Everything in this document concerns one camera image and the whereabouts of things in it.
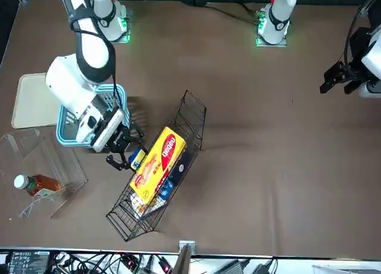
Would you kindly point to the amber tea bottle white cap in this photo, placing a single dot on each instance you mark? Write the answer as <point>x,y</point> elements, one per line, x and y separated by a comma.
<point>41,184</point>

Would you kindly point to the clear acrylic shelf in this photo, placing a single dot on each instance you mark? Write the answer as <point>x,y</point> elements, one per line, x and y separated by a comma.
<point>44,155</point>

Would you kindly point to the grey power brick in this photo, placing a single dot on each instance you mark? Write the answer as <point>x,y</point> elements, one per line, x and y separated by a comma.
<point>233,266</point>

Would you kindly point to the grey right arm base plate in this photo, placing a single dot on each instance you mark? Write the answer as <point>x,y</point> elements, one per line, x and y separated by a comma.
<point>130,24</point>

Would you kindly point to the dark chocolate cookie box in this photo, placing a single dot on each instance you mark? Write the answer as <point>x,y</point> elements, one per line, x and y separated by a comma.
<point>180,166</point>

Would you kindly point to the grey left arm base plate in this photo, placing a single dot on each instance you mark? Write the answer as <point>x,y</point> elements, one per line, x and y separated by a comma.
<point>259,44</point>

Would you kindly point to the black power adapter with label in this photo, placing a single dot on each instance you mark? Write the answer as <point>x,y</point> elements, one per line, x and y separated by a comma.
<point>26,262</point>

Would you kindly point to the white Franzzi cracker box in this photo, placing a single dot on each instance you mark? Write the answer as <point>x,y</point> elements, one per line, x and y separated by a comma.
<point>140,208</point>

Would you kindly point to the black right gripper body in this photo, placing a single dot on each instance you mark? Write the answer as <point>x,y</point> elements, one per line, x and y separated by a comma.
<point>118,140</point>

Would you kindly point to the yellow wafer box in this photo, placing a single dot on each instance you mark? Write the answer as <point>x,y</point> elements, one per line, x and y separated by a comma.
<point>160,163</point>

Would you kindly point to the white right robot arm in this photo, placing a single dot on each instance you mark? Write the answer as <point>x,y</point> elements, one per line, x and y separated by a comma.
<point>71,86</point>

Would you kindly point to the light blue plastic basket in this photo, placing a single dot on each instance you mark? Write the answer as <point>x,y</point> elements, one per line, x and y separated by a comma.
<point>64,137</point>

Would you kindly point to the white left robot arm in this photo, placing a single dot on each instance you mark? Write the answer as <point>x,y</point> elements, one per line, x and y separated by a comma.
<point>278,18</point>

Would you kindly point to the blue Oreo cookie box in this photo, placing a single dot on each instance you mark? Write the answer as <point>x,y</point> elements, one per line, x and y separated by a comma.
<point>136,158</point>

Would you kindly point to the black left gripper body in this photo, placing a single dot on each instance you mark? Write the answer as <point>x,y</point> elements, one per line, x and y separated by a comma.
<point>358,47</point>

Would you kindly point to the cream plastic tray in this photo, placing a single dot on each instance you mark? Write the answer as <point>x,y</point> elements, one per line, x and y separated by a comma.
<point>29,101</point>

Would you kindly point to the aluminium profile post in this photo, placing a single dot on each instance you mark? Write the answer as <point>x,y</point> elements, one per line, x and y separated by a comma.
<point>184,256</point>

